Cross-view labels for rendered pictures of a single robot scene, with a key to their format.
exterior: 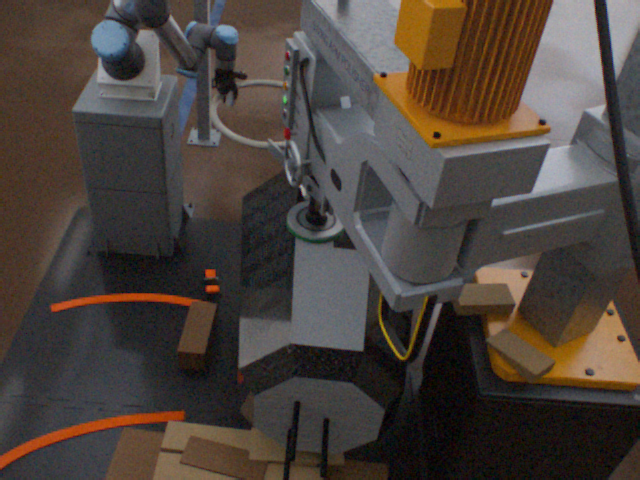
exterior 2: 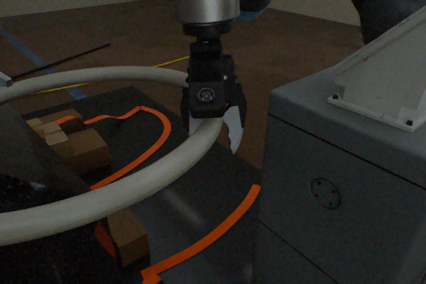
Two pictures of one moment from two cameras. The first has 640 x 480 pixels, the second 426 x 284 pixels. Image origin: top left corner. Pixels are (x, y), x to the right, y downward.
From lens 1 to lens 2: 3.17 m
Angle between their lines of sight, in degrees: 99
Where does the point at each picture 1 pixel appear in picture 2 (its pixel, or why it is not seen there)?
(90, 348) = (197, 184)
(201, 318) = (121, 225)
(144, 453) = (82, 143)
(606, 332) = not seen: outside the picture
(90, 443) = (134, 154)
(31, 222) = not seen: hidden behind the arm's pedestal
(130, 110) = (316, 78)
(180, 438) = (52, 137)
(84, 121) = not seen: hidden behind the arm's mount
